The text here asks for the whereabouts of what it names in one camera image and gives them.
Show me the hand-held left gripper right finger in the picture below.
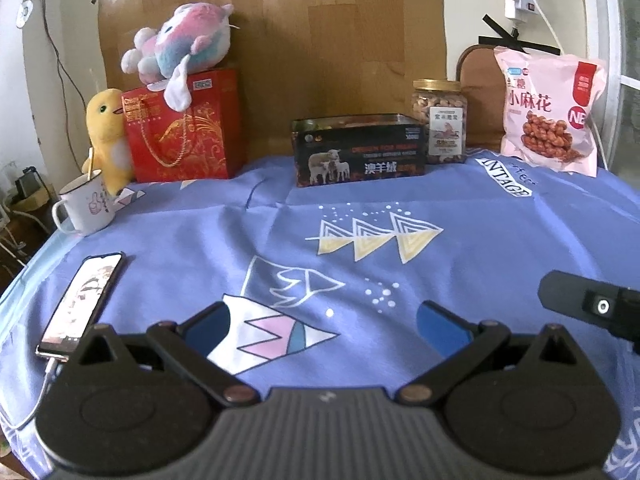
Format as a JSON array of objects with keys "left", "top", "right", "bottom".
[{"left": 397, "top": 300, "right": 576, "bottom": 406}]

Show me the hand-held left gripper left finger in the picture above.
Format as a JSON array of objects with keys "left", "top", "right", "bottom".
[{"left": 75, "top": 301, "right": 257, "bottom": 407}]

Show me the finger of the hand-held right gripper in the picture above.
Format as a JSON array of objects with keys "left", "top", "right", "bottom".
[{"left": 539, "top": 270, "right": 640, "bottom": 343}]

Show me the black tin box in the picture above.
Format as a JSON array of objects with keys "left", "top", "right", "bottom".
[{"left": 291, "top": 112, "right": 427, "bottom": 188}]

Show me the blue printed tablecloth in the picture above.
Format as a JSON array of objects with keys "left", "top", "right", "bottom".
[{"left": 0, "top": 147, "right": 640, "bottom": 480}]

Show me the smartphone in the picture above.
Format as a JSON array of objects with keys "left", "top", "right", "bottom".
[{"left": 36, "top": 252, "right": 125, "bottom": 361}]

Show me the white enamel mug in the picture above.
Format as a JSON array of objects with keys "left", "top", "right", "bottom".
[{"left": 52, "top": 169, "right": 117, "bottom": 237}]

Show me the pink snack bag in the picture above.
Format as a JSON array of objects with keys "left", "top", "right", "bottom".
[{"left": 493, "top": 46, "right": 607, "bottom": 177}]

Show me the red gift box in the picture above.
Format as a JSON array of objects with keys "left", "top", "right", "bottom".
[{"left": 121, "top": 67, "right": 244, "bottom": 183}]

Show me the clear nut jar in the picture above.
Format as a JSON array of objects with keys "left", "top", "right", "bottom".
[{"left": 411, "top": 79, "right": 469, "bottom": 165}]

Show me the brown chair back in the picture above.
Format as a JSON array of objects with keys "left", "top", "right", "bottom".
[{"left": 457, "top": 44, "right": 508, "bottom": 151}]

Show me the yellow duck plush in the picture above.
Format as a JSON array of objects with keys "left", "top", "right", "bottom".
[{"left": 82, "top": 88, "right": 136, "bottom": 196}]

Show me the black tape strip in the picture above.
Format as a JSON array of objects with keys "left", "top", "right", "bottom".
[
  {"left": 482, "top": 15, "right": 523, "bottom": 37},
  {"left": 479, "top": 35, "right": 562, "bottom": 56}
]

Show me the pastel plush toy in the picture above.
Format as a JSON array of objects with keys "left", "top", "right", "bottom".
[{"left": 121, "top": 2, "right": 235, "bottom": 111}]

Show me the wood grain board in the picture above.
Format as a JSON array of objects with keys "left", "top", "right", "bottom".
[{"left": 97, "top": 0, "right": 447, "bottom": 166}]

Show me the white phone cable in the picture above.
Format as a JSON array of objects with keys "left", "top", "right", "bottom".
[{"left": 0, "top": 357, "right": 60, "bottom": 432}]

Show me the black wall cable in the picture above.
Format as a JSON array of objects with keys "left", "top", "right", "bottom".
[{"left": 32, "top": 0, "right": 92, "bottom": 107}]

